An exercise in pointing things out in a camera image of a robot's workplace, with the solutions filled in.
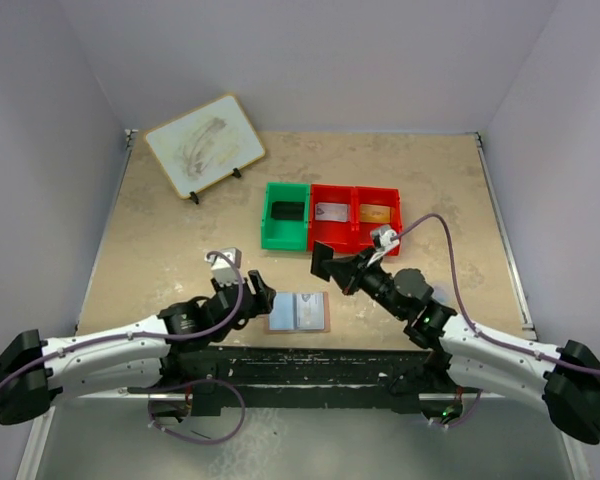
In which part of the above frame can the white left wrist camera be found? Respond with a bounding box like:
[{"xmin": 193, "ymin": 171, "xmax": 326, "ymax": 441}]
[{"xmin": 205, "ymin": 247, "xmax": 242, "ymax": 287}]

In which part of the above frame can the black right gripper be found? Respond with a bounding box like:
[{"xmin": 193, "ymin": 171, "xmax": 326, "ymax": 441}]
[{"xmin": 322, "ymin": 246, "xmax": 407, "ymax": 321}]

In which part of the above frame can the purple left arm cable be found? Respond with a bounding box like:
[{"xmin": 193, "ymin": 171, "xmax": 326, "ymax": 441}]
[{"xmin": 0, "ymin": 249, "xmax": 246, "ymax": 411}]

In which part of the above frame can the red bin right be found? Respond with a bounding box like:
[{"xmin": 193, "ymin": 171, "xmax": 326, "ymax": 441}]
[{"xmin": 352, "ymin": 185, "xmax": 404, "ymax": 257}]

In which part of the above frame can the black card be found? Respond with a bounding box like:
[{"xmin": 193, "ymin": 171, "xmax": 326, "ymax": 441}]
[
  {"xmin": 310, "ymin": 241, "xmax": 334, "ymax": 282},
  {"xmin": 270, "ymin": 201, "xmax": 305, "ymax": 221}
]

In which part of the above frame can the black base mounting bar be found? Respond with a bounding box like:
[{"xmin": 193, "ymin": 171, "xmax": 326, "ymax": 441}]
[{"xmin": 150, "ymin": 346, "xmax": 476, "ymax": 416}]

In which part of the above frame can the silver card in bin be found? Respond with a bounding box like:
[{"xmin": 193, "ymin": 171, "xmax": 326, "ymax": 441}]
[{"xmin": 314, "ymin": 202, "xmax": 350, "ymax": 223}]

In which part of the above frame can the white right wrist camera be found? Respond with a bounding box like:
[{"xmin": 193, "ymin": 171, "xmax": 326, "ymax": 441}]
[{"xmin": 369, "ymin": 224, "xmax": 400, "ymax": 264}]

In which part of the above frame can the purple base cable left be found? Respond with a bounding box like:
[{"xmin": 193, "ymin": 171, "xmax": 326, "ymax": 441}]
[{"xmin": 147, "ymin": 375, "xmax": 246, "ymax": 444}]

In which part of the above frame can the red bin middle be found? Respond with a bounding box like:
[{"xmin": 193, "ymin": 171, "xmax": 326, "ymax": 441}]
[{"xmin": 309, "ymin": 184, "xmax": 354, "ymax": 253}]

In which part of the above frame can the white board wooden frame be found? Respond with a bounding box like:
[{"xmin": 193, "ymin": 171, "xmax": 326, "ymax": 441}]
[{"xmin": 144, "ymin": 94, "xmax": 266, "ymax": 200}]

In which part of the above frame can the aluminium corner rail right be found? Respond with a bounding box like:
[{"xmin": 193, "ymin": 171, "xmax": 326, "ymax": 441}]
[{"xmin": 469, "ymin": 131, "xmax": 539, "ymax": 331}]

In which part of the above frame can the brown leather card holder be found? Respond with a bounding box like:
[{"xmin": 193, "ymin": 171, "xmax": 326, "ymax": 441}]
[{"xmin": 265, "ymin": 292, "xmax": 330, "ymax": 334}]

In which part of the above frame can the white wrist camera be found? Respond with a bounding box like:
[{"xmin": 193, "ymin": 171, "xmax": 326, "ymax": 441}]
[
  {"xmin": 369, "ymin": 224, "xmax": 400, "ymax": 264},
  {"xmin": 205, "ymin": 247, "xmax": 242, "ymax": 287}
]

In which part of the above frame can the aluminium front frame rail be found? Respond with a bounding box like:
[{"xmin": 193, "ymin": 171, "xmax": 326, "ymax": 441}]
[{"xmin": 39, "ymin": 384, "xmax": 574, "ymax": 401}]

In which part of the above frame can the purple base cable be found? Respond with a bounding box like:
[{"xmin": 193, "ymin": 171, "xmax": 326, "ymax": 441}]
[
  {"xmin": 427, "ymin": 387, "xmax": 484, "ymax": 431},
  {"xmin": 147, "ymin": 375, "xmax": 246, "ymax": 444}
]

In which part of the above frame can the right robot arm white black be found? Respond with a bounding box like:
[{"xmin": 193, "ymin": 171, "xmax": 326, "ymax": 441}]
[{"xmin": 311, "ymin": 248, "xmax": 600, "ymax": 445}]

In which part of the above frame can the gold card in bin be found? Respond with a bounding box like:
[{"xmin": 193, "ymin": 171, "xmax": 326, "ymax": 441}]
[{"xmin": 359, "ymin": 204, "xmax": 392, "ymax": 224}]

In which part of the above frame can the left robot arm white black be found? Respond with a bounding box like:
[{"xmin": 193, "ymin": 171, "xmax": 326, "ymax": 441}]
[{"xmin": 0, "ymin": 270, "xmax": 276, "ymax": 425}]

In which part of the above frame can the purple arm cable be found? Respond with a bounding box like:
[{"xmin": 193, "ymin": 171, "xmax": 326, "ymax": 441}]
[
  {"xmin": 0, "ymin": 249, "xmax": 246, "ymax": 411},
  {"xmin": 392, "ymin": 213, "xmax": 600, "ymax": 379}
]

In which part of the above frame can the green plastic bin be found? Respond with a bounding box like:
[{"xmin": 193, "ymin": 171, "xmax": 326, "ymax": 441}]
[{"xmin": 261, "ymin": 182, "xmax": 310, "ymax": 251}]

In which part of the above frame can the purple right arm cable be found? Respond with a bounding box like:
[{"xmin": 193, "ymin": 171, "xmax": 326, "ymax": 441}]
[{"xmin": 392, "ymin": 213, "xmax": 600, "ymax": 379}]

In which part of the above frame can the red bin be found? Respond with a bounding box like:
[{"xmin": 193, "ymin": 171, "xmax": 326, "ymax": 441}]
[
  {"xmin": 309, "ymin": 184, "xmax": 354, "ymax": 253},
  {"xmin": 352, "ymin": 185, "xmax": 404, "ymax": 257}
]

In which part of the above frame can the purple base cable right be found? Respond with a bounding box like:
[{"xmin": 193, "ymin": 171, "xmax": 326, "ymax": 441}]
[{"xmin": 427, "ymin": 387, "xmax": 484, "ymax": 431}]

